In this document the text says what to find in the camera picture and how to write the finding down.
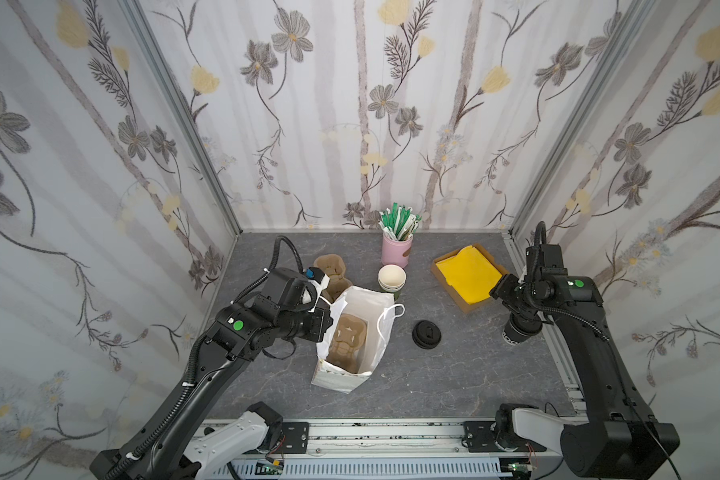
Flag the brown cardboard tray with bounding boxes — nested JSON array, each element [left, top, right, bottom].
[[430, 242, 517, 314]]

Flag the stacked green paper cups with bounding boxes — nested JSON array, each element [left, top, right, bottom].
[[377, 264, 407, 300]]

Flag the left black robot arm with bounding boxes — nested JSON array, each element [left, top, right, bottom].
[[90, 267, 333, 479]]

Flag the white cartoon paper gift bag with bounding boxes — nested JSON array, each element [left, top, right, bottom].
[[311, 286, 405, 394]]

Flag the black paper coffee cup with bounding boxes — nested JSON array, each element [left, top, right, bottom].
[[502, 313, 543, 345]]

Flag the stack of black lids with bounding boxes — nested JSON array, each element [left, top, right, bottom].
[[412, 320, 442, 350]]

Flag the pink cup holder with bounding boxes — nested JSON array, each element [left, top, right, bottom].
[[381, 235, 413, 268]]

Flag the brown pulp cup carrier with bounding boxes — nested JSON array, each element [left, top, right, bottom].
[[327, 314, 367, 374]]

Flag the aluminium mounting rail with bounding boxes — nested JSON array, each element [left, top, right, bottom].
[[137, 416, 637, 480]]

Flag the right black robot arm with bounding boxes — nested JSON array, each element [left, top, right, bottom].
[[491, 234, 680, 479]]

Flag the yellow napkins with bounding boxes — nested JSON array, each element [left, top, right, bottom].
[[435, 244, 508, 305]]

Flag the green white straw bundle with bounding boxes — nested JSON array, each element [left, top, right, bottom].
[[379, 203, 422, 242]]

